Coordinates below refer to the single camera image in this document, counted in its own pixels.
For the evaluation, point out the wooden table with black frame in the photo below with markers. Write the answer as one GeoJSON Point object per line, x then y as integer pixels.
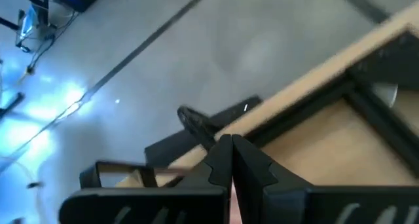
{"type": "Point", "coordinates": [376, 117]}

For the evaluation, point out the wooden shelf black metal frame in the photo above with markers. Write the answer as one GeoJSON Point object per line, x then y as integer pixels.
{"type": "Point", "coordinates": [196, 125]}

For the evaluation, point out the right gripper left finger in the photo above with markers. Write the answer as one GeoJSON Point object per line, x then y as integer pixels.
{"type": "Point", "coordinates": [196, 204]}

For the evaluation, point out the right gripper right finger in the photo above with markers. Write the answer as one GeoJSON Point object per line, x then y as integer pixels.
{"type": "Point", "coordinates": [294, 204]}

